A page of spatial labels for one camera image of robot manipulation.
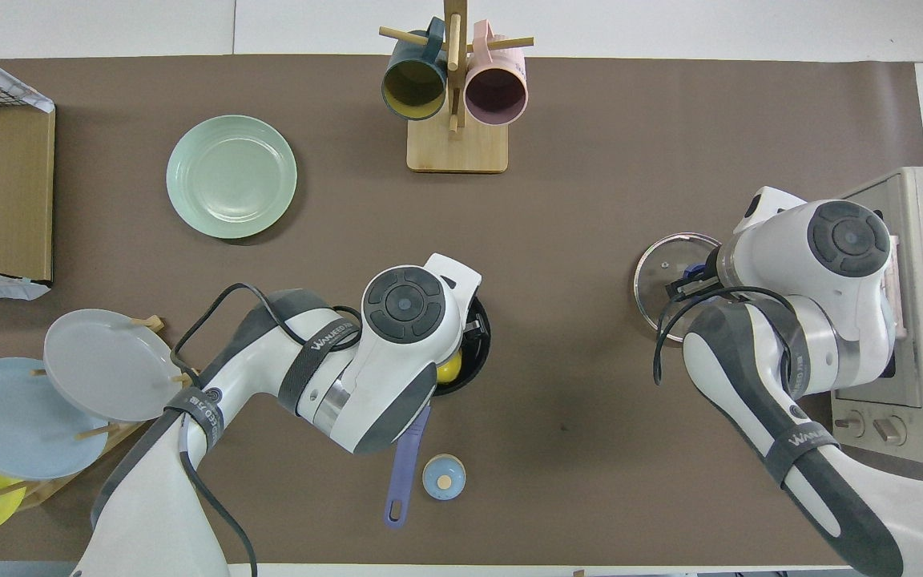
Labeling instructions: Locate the pink mug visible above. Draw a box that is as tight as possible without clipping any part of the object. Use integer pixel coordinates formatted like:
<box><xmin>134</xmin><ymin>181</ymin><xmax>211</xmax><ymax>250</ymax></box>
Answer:
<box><xmin>464</xmin><ymin>20</ymin><xmax>528</xmax><ymax>127</ymax></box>

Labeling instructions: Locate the black saucepan purple handle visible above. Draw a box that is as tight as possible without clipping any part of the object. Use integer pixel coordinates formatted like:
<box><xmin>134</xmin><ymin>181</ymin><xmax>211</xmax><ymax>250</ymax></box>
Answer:
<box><xmin>384</xmin><ymin>295</ymin><xmax>493</xmax><ymax>529</ymax></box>

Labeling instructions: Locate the grey plate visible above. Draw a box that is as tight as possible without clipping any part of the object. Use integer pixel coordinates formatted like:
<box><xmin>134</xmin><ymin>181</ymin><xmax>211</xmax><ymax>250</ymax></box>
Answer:
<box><xmin>43</xmin><ymin>309</ymin><xmax>183</xmax><ymax>423</ymax></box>

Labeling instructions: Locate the wooden plate rack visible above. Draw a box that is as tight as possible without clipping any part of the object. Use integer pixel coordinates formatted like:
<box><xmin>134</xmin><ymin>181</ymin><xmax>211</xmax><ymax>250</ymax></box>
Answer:
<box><xmin>0</xmin><ymin>315</ymin><xmax>203</xmax><ymax>511</ymax></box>

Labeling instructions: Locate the dark teal mug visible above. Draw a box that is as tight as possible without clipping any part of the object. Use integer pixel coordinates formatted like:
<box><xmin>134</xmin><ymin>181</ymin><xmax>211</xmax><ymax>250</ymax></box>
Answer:
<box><xmin>381</xmin><ymin>18</ymin><xmax>449</xmax><ymax>121</ymax></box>

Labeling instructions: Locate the glass lid purple knob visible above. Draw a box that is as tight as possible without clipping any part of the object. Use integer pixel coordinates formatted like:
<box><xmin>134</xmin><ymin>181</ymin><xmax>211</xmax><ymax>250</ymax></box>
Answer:
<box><xmin>633</xmin><ymin>232</ymin><xmax>723</xmax><ymax>345</ymax></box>

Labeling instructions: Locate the brown table mat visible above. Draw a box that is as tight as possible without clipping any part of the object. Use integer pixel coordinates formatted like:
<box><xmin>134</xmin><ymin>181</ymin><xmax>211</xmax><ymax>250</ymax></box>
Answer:
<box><xmin>0</xmin><ymin>54</ymin><xmax>923</xmax><ymax>566</ymax></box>

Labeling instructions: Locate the light green plate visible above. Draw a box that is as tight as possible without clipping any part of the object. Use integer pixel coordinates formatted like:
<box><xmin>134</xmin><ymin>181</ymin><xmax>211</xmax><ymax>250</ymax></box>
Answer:
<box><xmin>166</xmin><ymin>115</ymin><xmax>298</xmax><ymax>240</ymax></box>

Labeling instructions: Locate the small blue round dish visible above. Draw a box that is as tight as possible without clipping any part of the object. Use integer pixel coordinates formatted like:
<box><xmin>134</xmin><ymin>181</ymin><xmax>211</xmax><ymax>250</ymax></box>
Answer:
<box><xmin>422</xmin><ymin>454</ymin><xmax>467</xmax><ymax>502</ymax></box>

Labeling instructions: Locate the light blue plate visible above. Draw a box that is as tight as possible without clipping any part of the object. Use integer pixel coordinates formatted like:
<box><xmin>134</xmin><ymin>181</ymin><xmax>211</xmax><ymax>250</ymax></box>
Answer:
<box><xmin>0</xmin><ymin>357</ymin><xmax>110</xmax><ymax>480</ymax></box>

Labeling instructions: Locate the wooden mug tree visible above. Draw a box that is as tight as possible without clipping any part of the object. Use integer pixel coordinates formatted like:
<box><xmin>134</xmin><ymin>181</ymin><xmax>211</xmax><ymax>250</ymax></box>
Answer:
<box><xmin>379</xmin><ymin>0</ymin><xmax>534</xmax><ymax>174</ymax></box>

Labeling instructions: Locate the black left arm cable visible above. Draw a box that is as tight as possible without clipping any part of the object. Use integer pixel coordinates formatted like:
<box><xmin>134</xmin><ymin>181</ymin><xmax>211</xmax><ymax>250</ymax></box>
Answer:
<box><xmin>171</xmin><ymin>282</ymin><xmax>363</xmax><ymax>577</ymax></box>

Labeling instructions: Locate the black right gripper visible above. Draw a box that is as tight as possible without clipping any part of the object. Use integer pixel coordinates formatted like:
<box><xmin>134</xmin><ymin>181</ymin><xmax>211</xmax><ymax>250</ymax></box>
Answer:
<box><xmin>667</xmin><ymin>245</ymin><xmax>727</xmax><ymax>303</ymax></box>

